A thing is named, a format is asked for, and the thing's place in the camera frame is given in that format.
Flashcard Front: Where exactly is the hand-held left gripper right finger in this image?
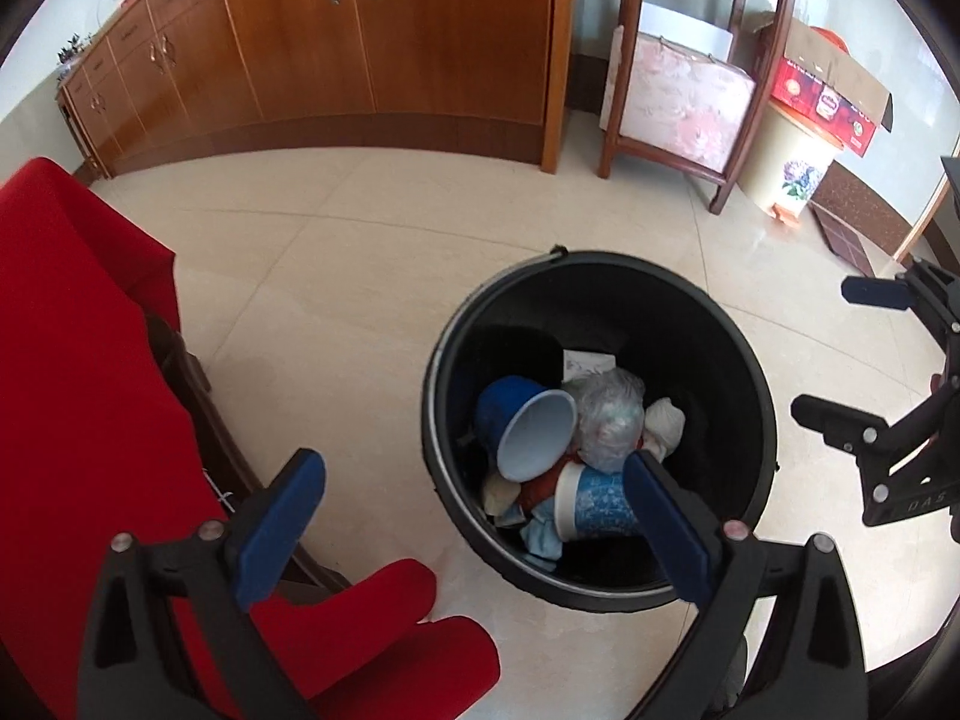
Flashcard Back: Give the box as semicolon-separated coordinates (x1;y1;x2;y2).
624;450;867;720

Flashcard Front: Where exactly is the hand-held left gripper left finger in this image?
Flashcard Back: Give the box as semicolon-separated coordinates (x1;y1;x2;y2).
79;448;327;720

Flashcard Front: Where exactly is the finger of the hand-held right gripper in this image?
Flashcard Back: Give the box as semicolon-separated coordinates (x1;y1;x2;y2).
791;394;942;475
841;259;960;352

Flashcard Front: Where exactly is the blue and white paper cup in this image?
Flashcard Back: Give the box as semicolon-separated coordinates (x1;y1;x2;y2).
553;460;646;542

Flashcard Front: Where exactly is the paper ball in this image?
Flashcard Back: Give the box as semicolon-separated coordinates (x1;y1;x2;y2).
641;397;687;458

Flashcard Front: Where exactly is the clear plastic bag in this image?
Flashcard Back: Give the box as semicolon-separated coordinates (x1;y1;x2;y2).
562;367;647;470

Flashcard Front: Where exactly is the light blue cloth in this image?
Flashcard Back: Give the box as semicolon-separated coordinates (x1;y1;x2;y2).
499;506;563;571

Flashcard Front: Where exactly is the beige cloth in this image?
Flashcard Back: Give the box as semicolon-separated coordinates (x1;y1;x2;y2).
480;472;522;517

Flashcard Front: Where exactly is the black trash bin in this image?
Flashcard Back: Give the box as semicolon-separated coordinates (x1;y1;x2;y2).
420;244;781;612

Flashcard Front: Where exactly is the white floral bin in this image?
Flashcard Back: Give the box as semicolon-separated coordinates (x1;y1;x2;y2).
739;101;839;226

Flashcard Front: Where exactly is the red cardboard box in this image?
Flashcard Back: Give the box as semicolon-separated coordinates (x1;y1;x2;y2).
769;19;895;158

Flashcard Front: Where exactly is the red tablecloth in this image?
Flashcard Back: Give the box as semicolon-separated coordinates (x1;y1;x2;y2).
0;157;502;720

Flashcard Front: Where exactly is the carved wooden stand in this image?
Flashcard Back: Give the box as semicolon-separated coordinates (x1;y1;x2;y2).
598;0;803;215

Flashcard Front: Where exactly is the white box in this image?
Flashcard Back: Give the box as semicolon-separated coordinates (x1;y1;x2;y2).
637;1;740;61

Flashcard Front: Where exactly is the brown wooden sideboard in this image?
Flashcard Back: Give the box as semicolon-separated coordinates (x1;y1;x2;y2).
56;0;578;181

